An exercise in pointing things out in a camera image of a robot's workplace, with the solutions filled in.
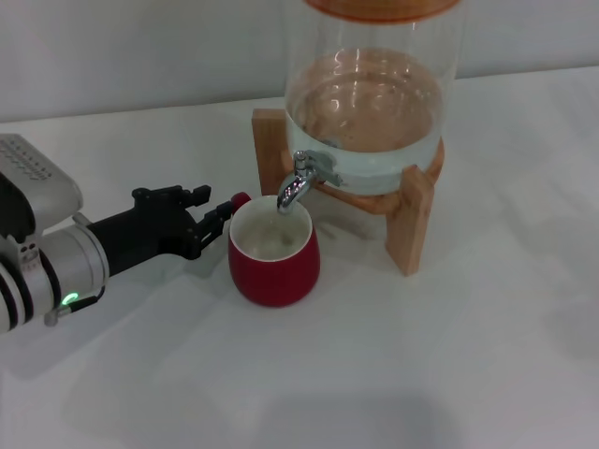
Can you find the wooden dispenser lid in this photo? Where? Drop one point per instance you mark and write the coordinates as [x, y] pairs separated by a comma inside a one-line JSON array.
[[374, 9]]

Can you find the glass water dispenser jar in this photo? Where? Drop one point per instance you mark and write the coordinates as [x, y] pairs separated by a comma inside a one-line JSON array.
[[374, 117]]

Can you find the chrome faucet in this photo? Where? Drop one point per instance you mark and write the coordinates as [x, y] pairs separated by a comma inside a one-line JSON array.
[[295, 187]]

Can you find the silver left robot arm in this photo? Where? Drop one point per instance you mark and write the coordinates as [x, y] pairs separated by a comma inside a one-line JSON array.
[[70, 262]]

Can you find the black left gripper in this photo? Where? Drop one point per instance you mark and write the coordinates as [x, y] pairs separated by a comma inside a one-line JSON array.
[[150, 229]]

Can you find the red ceramic cup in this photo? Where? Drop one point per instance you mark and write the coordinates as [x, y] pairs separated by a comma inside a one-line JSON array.
[[271, 280]]

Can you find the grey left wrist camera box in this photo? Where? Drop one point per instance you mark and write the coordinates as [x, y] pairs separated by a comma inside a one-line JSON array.
[[42, 187]]

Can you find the wooden dispenser stand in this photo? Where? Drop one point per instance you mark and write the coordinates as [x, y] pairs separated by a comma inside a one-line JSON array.
[[407, 234]]

